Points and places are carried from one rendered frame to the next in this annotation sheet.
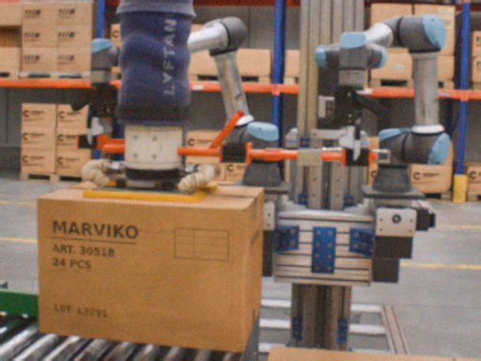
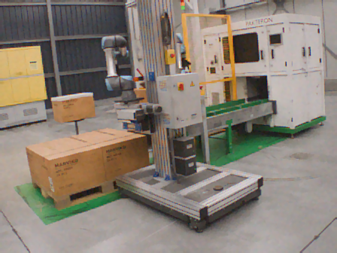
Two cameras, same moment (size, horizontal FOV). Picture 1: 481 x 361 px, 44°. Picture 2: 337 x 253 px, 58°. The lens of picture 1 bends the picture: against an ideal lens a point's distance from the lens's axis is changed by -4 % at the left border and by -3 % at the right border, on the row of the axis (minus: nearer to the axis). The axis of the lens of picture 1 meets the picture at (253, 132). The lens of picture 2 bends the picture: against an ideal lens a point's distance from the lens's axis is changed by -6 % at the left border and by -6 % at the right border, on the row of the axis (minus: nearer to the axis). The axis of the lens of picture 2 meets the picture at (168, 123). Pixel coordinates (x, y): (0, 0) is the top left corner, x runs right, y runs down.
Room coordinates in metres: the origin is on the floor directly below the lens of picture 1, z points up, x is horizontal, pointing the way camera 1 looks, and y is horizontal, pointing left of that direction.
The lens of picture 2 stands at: (4.77, -2.56, 1.31)
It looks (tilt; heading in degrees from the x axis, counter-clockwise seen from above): 10 degrees down; 134
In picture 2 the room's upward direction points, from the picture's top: 6 degrees counter-clockwise
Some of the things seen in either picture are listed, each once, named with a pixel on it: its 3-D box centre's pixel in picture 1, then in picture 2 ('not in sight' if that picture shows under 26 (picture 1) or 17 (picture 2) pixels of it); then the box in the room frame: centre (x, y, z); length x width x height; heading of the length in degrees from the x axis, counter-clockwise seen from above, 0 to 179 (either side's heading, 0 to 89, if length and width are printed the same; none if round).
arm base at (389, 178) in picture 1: (392, 176); (128, 93); (2.27, -0.53, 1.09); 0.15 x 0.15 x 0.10
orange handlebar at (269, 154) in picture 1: (224, 149); not in sight; (1.92, 0.09, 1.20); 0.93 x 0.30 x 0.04; 83
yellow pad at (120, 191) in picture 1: (144, 189); not in sight; (1.73, 0.31, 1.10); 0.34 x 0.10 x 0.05; 83
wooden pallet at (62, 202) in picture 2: not in sight; (89, 178); (1.38, -0.60, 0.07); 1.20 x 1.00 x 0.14; 82
